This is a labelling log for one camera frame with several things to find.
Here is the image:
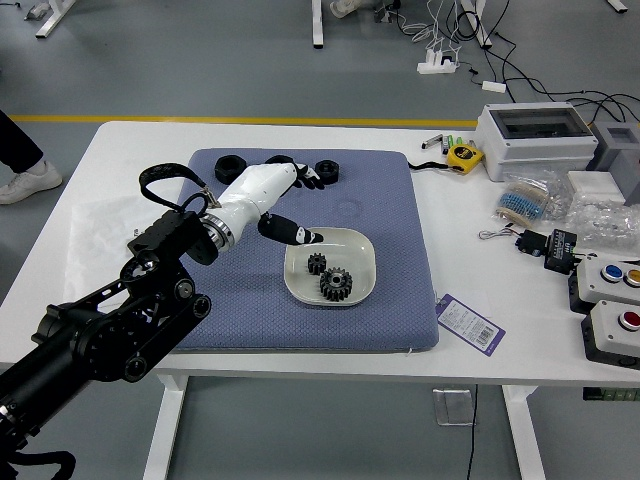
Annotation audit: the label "white power strip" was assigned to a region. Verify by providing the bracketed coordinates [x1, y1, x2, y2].
[417, 47, 461, 76]

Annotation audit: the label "white tape roll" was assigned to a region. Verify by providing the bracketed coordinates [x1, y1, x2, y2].
[329, 0, 374, 19]

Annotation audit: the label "clear bag of small parts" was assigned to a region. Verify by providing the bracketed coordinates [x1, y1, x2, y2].
[502, 167, 574, 221]

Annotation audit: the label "yellow tape measure with strap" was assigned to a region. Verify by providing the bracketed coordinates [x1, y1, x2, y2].
[407, 143, 485, 174]

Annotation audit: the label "white background table leg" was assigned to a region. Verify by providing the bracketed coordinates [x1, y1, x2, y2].
[310, 0, 326, 50]
[34, 0, 77, 39]
[460, 0, 495, 49]

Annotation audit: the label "black electronic module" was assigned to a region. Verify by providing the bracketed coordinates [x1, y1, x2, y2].
[543, 228, 580, 274]

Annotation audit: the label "person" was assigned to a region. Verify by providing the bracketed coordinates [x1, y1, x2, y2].
[0, 108, 64, 205]

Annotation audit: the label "clear plastic holder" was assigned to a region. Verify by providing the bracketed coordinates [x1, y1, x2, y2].
[432, 388, 475, 427]

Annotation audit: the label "grey floor object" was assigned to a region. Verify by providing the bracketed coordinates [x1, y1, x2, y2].
[372, 0, 401, 24]

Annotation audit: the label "blue and yellow button box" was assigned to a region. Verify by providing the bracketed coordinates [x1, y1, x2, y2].
[567, 254, 640, 315]

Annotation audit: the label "purple label tag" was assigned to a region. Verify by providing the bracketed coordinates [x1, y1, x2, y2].
[435, 292, 506, 360]

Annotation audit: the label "table height control panel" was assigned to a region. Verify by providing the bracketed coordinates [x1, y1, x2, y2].
[582, 387, 640, 402]

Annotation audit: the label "red button box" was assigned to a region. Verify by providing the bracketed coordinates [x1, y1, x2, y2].
[580, 299, 640, 371]

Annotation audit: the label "black cable under table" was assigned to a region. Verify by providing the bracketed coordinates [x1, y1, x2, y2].
[464, 384, 480, 480]

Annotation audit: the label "white square dish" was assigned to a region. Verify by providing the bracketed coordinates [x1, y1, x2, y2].
[283, 226, 377, 307]

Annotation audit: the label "clear printed plastic bag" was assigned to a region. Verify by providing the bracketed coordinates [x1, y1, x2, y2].
[64, 192, 166, 301]

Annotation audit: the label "grey enclosure with clear lid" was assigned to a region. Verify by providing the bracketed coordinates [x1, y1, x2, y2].
[473, 102, 600, 182]

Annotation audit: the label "big black gear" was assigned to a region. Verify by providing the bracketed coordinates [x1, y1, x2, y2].
[318, 267, 355, 305]

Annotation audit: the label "small black module with wires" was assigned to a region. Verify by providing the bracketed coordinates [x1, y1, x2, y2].
[478, 224, 550, 257]

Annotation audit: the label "blue-grey cushion mat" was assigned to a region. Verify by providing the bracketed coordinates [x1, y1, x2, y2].
[143, 147, 440, 355]

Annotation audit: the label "white floor cables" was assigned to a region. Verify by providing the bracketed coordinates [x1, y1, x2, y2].
[399, 0, 466, 56]

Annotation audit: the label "blue resistor strip bundle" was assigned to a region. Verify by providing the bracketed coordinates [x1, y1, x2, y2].
[495, 180, 550, 224]

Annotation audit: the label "bubble wrap bag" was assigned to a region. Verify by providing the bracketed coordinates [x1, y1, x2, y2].
[567, 192, 640, 256]

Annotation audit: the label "small black hex nut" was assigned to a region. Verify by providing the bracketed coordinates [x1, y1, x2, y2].
[313, 159, 342, 187]

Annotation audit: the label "small white box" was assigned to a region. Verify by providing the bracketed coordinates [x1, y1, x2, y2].
[567, 170, 627, 205]

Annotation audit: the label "black floor cables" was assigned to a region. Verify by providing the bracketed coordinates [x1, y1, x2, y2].
[452, 0, 640, 126]

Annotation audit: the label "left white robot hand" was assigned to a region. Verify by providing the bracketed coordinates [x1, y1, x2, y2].
[212, 162, 326, 247]

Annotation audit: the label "grey box with square opening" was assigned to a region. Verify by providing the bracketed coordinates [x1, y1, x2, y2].
[589, 121, 640, 206]

